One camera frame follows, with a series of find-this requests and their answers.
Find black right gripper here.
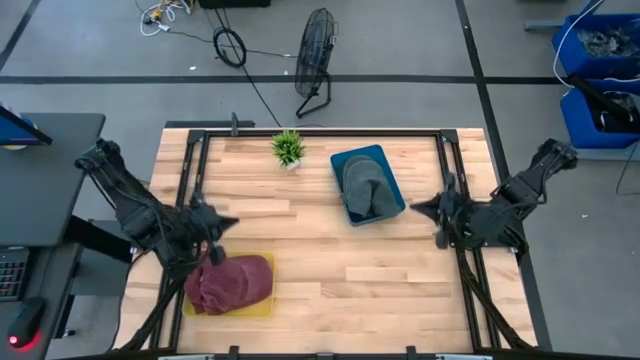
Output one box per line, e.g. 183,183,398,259
409,172,470,251

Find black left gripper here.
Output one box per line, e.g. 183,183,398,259
188,196,241,268

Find blue plastic tray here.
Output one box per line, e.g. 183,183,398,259
329,144,408,228

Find yellow plastic tray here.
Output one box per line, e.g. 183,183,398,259
181,250,277,319

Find small green potted plant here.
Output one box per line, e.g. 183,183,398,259
270,129,306,172

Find black desk support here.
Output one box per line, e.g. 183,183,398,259
64,214,136,264

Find blue storage bin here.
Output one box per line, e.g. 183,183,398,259
559,79,640,150
551,13,640,81

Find low black side desk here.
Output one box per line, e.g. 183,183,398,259
0,243,84,360

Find black floor fan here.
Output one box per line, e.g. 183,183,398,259
294,7,339,120

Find blue storage bins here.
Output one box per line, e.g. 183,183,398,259
552,0,640,89

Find black keyboard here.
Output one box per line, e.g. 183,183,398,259
0,248,30,302

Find black box on floor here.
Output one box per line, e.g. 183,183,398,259
198,0,272,9

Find black computer mouse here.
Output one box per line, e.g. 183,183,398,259
6,296,48,350

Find blue-screen monitor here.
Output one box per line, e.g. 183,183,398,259
0,103,54,147

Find grey parts heap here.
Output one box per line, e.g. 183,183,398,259
577,27,640,59

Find black aluminium table frame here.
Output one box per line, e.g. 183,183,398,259
117,127,539,352

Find long black floor cable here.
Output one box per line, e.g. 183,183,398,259
203,7,300,128

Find coiled black cable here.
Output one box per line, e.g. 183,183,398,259
212,25,248,70

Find white cable bundle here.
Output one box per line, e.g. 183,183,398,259
134,0,194,38

